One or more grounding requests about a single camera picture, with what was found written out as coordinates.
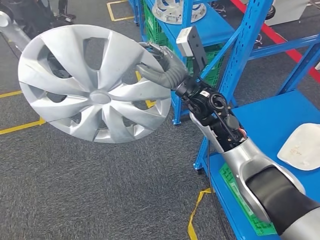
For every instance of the red barrier belt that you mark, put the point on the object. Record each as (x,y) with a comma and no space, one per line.
(275,36)

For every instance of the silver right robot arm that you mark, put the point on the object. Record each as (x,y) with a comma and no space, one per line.
(250,165)

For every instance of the white plastic mirror cover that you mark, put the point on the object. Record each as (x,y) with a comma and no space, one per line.
(300,149)

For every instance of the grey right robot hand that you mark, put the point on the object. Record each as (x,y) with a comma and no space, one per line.
(166,58)

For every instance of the white desk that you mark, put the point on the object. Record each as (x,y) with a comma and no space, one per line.
(287,13)

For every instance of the silver wheel hubcap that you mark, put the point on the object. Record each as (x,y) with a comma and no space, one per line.
(170,15)
(100,97)

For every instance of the blue metal shelf rack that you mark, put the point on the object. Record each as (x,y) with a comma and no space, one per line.
(200,26)
(269,126)

